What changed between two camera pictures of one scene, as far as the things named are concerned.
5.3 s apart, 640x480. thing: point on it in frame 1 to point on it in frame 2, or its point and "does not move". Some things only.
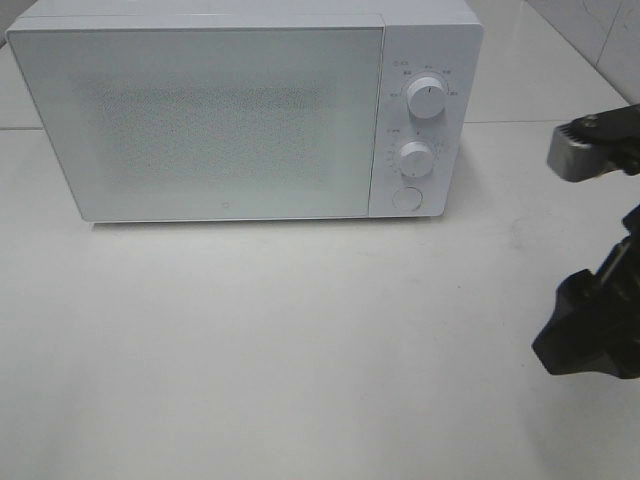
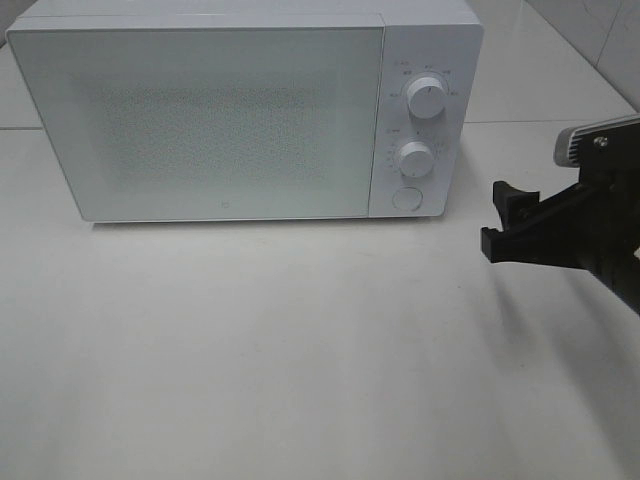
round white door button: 407,198 does not move
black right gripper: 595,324 to 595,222
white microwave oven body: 188,117 does not move
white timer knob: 415,159 does not move
